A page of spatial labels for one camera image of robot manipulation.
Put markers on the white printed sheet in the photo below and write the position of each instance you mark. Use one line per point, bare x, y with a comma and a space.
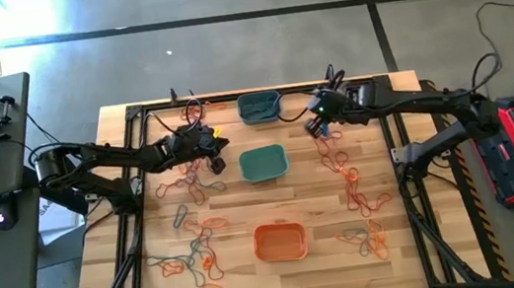
55, 220

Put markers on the blue plastic basket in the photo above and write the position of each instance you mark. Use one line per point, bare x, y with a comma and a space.
246, 115

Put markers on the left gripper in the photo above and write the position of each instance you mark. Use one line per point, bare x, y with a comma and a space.
187, 145

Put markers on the black computer mouse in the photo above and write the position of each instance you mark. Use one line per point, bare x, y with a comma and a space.
5, 214

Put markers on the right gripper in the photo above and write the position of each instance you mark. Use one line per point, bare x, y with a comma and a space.
331, 104

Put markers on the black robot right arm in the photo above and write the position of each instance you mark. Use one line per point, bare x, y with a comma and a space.
430, 101

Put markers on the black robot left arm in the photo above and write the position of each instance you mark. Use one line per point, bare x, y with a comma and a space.
104, 156

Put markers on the green plastic basket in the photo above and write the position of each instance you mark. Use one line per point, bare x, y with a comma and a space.
263, 163

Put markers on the yellow black hazard tape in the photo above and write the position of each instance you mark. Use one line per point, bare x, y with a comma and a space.
482, 214

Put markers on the orange plastic basket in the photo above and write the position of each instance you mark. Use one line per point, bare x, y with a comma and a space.
280, 243

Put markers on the small yellow tag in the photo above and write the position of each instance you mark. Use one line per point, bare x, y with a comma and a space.
217, 132

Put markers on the scattered rubber bands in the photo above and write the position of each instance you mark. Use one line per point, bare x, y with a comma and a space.
138, 279

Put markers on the silver frame bracket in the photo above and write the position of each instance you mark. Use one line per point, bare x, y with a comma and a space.
400, 155

